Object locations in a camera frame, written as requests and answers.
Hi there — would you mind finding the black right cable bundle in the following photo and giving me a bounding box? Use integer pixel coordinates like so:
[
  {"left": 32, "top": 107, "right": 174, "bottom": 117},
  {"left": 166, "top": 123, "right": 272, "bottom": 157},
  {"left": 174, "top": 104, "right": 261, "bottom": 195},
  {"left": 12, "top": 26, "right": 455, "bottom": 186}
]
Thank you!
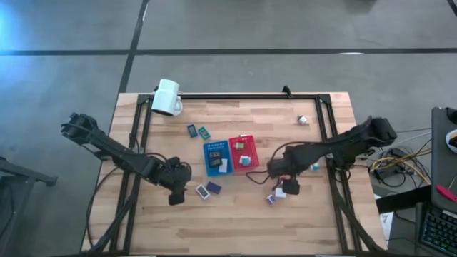
[{"left": 331, "top": 185, "right": 376, "bottom": 253}]

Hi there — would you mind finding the black power strip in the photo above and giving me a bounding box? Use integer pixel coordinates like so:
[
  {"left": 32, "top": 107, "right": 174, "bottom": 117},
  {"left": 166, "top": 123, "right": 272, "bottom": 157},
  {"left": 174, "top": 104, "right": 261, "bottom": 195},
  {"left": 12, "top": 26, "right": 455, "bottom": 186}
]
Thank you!
[{"left": 374, "top": 166, "right": 406, "bottom": 183}]

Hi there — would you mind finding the black aluminium table frame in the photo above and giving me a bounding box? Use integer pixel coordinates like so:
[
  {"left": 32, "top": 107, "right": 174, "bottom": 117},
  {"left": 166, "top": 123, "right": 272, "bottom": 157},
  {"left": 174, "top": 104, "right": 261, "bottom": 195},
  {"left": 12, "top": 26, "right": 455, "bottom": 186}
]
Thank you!
[{"left": 106, "top": 93, "right": 378, "bottom": 255}]

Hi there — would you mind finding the white mug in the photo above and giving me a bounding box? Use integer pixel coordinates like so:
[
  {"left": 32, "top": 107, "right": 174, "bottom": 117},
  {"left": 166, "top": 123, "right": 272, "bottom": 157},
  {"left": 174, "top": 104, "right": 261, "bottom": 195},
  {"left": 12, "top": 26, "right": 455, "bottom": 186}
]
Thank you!
[{"left": 150, "top": 79, "right": 184, "bottom": 117}]

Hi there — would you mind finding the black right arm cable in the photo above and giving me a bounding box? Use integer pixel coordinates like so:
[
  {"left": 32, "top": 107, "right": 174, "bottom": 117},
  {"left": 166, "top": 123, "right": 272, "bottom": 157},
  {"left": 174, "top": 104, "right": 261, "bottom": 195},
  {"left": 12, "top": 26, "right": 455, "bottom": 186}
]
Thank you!
[{"left": 245, "top": 141, "right": 315, "bottom": 186}]

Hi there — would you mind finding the blue plastic slotted basket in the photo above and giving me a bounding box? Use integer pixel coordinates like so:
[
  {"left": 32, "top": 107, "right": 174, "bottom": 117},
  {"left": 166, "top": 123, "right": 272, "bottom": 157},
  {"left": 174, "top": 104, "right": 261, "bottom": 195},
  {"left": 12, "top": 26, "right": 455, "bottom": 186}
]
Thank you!
[{"left": 202, "top": 139, "right": 235, "bottom": 178}]

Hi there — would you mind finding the black left cable bundle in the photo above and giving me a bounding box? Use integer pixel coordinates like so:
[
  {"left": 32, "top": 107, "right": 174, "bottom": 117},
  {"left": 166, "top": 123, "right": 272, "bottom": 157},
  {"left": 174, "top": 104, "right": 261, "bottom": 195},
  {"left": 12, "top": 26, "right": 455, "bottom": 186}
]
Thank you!
[{"left": 85, "top": 166, "right": 144, "bottom": 253}]

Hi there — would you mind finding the black cable bundle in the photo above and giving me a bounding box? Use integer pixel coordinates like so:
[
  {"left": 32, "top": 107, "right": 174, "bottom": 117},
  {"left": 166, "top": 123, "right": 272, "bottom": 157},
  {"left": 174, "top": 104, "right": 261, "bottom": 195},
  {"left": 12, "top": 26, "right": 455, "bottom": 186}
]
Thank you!
[
  {"left": 85, "top": 166, "right": 144, "bottom": 253},
  {"left": 331, "top": 185, "right": 376, "bottom": 253}
]

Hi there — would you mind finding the black backlit keyboard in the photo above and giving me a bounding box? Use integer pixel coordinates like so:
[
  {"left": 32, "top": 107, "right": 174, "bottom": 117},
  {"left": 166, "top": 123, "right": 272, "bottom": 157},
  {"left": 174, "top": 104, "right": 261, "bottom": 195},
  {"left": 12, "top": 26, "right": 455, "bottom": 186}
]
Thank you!
[{"left": 420, "top": 206, "right": 457, "bottom": 257}]

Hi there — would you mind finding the grey metal side stand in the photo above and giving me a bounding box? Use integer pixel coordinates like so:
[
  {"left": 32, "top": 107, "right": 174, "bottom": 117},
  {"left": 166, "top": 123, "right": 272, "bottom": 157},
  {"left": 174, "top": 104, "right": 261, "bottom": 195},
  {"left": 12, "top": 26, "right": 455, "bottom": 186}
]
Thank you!
[{"left": 0, "top": 156, "right": 59, "bottom": 251}]

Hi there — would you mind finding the black desk beam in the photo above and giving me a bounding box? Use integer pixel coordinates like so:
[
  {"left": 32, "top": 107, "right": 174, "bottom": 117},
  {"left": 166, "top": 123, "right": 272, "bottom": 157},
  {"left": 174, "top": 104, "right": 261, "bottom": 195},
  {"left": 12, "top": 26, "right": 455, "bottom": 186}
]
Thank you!
[{"left": 375, "top": 184, "right": 433, "bottom": 214}]

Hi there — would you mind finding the yellow floor cable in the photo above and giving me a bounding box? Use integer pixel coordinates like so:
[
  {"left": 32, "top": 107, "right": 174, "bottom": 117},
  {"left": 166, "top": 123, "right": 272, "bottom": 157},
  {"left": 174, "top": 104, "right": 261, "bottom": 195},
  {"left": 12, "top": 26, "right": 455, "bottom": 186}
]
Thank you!
[{"left": 371, "top": 148, "right": 431, "bottom": 185}]

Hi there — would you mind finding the red handled tool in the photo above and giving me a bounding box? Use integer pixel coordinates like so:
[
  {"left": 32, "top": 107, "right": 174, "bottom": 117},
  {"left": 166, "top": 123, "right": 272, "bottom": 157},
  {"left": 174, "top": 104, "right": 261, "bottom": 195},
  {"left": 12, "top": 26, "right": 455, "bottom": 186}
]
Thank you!
[{"left": 435, "top": 183, "right": 457, "bottom": 203}]

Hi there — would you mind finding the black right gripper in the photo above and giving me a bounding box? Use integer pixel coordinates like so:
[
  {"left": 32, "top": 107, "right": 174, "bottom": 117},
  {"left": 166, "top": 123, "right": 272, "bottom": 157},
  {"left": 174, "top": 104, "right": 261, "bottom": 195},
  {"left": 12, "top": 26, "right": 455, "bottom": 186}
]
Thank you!
[{"left": 266, "top": 148, "right": 306, "bottom": 196}]

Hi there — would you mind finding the white paper sheet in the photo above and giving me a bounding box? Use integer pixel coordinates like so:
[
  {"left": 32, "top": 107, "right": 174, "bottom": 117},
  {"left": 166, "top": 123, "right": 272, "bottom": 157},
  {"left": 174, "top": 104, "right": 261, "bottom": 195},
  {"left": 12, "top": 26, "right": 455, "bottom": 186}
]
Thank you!
[{"left": 374, "top": 194, "right": 396, "bottom": 236}]

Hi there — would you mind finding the red plastic slotted basket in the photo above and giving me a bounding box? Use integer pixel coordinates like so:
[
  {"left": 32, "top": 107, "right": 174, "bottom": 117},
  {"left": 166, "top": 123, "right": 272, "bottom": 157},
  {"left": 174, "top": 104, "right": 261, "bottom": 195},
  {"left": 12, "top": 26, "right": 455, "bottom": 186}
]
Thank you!
[{"left": 228, "top": 134, "right": 261, "bottom": 173}]

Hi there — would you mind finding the grey side desk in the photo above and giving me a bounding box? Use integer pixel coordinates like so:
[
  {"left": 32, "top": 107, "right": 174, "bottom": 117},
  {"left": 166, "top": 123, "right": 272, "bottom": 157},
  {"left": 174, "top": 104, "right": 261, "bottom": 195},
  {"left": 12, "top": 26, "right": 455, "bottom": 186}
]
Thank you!
[{"left": 430, "top": 106, "right": 457, "bottom": 215}]

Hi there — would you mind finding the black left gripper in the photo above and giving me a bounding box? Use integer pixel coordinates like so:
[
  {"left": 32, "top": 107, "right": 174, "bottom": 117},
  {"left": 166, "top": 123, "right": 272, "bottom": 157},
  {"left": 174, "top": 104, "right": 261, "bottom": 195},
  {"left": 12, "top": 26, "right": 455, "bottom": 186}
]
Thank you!
[{"left": 156, "top": 156, "right": 193, "bottom": 206}]

